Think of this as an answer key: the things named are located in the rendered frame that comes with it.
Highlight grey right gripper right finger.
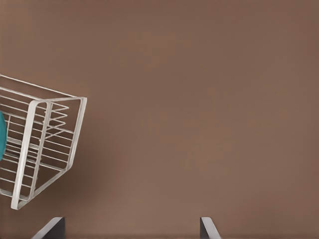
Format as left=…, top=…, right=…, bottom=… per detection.
left=200, top=217, right=221, bottom=239

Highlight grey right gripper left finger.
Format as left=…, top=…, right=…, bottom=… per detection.
left=31, top=217, right=66, bottom=239

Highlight teal plate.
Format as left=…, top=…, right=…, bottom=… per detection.
left=0, top=111, right=7, bottom=161

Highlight white wire shelf rack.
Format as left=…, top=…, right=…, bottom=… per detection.
left=0, top=74, right=88, bottom=210

